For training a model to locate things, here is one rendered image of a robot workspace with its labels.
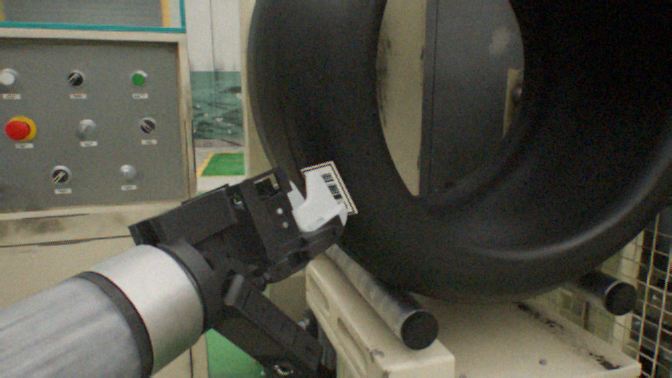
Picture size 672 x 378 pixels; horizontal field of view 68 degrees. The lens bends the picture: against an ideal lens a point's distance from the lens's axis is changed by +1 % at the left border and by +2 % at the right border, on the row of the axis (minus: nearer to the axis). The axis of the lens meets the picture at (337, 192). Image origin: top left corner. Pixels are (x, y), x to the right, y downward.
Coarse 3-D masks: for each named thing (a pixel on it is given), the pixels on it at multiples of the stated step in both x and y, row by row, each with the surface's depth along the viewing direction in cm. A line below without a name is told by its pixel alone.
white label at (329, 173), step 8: (312, 168) 49; (320, 168) 48; (328, 168) 48; (336, 168) 48; (304, 176) 50; (328, 176) 48; (336, 176) 48; (328, 184) 49; (336, 184) 48; (336, 192) 49; (344, 192) 49; (336, 200) 50; (344, 200) 49; (352, 208) 49
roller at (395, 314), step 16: (336, 256) 76; (352, 272) 69; (368, 272) 66; (368, 288) 63; (384, 288) 60; (400, 288) 60; (384, 304) 58; (400, 304) 56; (416, 304) 56; (384, 320) 59; (400, 320) 54; (416, 320) 53; (432, 320) 54; (400, 336) 54; (416, 336) 54; (432, 336) 54
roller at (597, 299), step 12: (588, 276) 65; (600, 276) 64; (612, 276) 64; (564, 288) 69; (576, 288) 67; (588, 288) 65; (600, 288) 63; (612, 288) 62; (624, 288) 61; (588, 300) 65; (600, 300) 63; (612, 300) 61; (624, 300) 62; (636, 300) 63; (612, 312) 62; (624, 312) 62
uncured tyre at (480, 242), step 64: (256, 0) 62; (320, 0) 44; (384, 0) 45; (512, 0) 82; (576, 0) 79; (640, 0) 70; (256, 64) 56; (320, 64) 45; (576, 64) 82; (640, 64) 72; (256, 128) 66; (320, 128) 47; (512, 128) 87; (576, 128) 83; (640, 128) 72; (384, 192) 49; (448, 192) 84; (512, 192) 85; (576, 192) 77; (640, 192) 59; (384, 256) 53; (448, 256) 53; (512, 256) 55; (576, 256) 58
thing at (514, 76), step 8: (512, 72) 106; (520, 72) 106; (512, 80) 107; (520, 80) 105; (512, 88) 107; (520, 88) 105; (512, 96) 106; (512, 104) 108; (512, 112) 108; (504, 120) 109; (504, 128) 109
